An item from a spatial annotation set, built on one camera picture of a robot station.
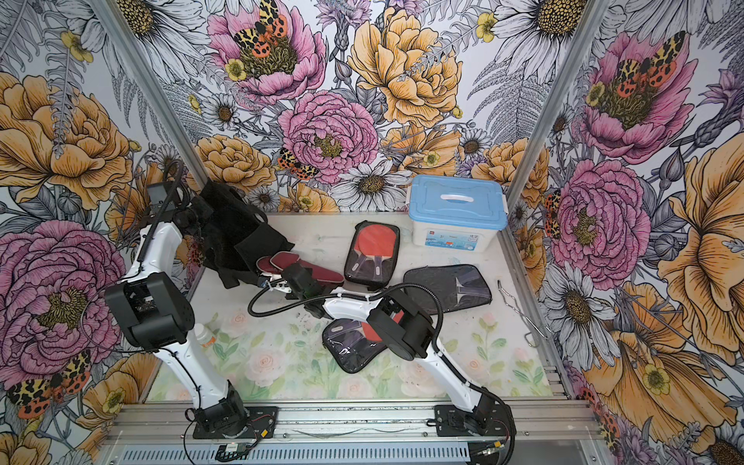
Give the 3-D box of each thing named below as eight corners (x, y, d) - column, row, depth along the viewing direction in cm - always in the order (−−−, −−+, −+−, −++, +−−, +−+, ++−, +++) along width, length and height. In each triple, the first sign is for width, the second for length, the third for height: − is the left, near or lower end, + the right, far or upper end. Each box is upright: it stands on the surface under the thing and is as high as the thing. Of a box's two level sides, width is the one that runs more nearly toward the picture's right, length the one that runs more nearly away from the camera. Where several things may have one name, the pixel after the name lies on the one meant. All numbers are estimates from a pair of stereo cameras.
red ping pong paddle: (341, 282, 104) (340, 277, 102) (358, 224, 121) (358, 219, 119) (392, 290, 102) (393, 285, 100) (403, 230, 119) (403, 225, 117)
